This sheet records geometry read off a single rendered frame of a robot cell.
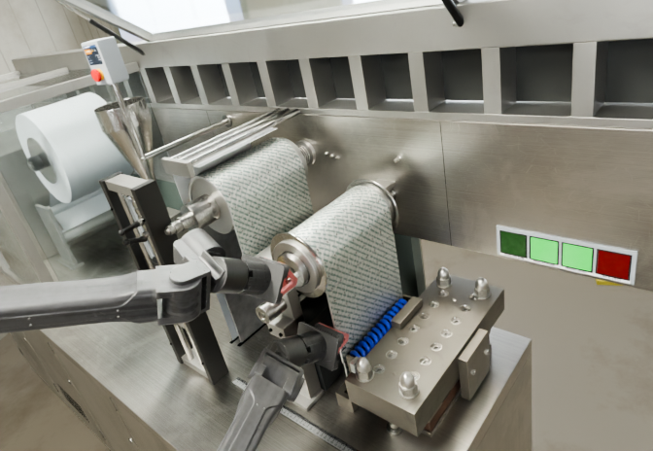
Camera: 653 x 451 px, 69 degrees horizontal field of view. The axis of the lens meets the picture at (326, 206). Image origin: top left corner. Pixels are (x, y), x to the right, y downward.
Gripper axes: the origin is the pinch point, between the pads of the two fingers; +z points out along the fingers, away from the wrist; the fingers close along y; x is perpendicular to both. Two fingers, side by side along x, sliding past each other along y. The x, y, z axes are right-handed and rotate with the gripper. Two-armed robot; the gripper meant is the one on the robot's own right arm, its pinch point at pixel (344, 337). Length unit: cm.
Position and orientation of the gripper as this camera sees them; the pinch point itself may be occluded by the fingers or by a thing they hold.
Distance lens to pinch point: 103.2
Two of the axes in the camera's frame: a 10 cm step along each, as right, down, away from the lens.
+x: 1.5, -9.9, -0.8
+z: 6.4, 0.4, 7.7
